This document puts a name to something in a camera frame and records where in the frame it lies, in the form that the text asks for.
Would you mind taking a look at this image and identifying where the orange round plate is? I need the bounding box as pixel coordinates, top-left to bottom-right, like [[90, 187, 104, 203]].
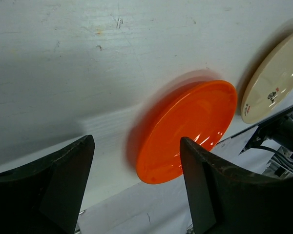
[[135, 80, 237, 184]]

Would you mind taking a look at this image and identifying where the beige floral round plate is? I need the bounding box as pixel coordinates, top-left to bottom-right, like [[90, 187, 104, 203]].
[[241, 34, 293, 124]]

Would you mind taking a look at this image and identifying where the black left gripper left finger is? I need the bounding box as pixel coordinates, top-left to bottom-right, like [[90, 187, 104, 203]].
[[0, 135, 95, 234]]

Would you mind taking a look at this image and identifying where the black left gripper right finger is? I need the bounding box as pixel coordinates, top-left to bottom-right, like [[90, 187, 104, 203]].
[[180, 137, 293, 234]]

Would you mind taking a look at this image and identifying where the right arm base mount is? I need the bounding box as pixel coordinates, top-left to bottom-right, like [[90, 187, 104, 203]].
[[239, 99, 293, 180]]

